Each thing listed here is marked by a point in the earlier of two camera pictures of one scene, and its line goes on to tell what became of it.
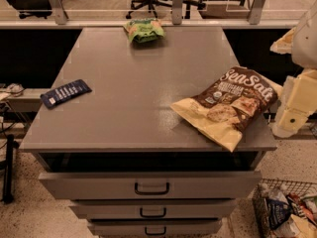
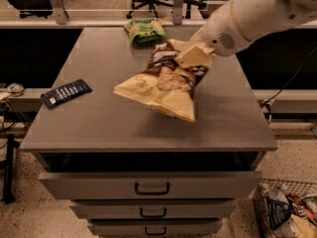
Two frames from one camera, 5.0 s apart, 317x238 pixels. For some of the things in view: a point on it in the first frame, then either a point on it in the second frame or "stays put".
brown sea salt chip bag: [231, 107] to [167, 84]
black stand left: [12, 144] stays put
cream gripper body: [306, 42] to [220, 34]
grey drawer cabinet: [108, 139] stays put
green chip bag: [144, 30] stays put
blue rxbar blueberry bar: [65, 93] stays put
